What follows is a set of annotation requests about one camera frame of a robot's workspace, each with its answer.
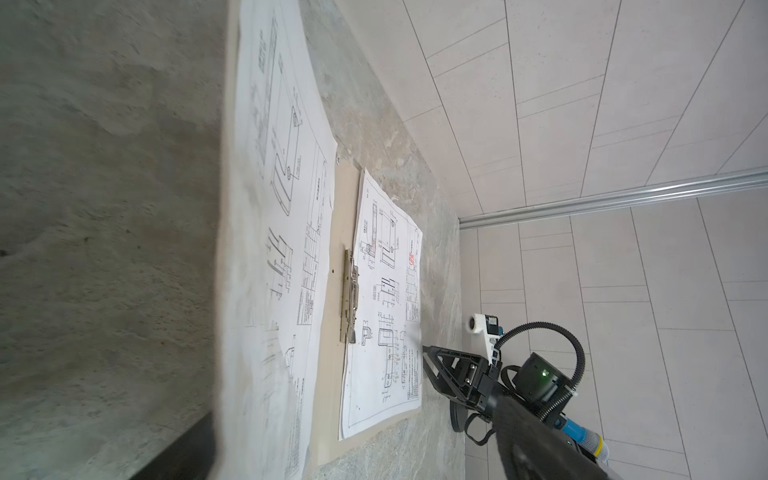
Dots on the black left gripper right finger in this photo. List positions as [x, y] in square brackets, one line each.
[530, 450]

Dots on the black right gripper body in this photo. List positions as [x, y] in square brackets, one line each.
[468, 380]

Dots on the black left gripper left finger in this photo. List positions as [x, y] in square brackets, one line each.
[190, 457]

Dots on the red-stamped technical drawing sheet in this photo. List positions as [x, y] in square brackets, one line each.
[383, 368]

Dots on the beige cardboard folder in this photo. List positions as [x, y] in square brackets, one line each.
[360, 116]

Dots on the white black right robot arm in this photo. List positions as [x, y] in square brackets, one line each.
[538, 386]

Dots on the metal folder clip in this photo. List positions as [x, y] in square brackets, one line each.
[350, 299]

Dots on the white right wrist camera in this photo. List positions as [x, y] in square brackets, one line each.
[485, 330]

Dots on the aluminium corner frame post right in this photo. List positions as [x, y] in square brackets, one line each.
[714, 185]

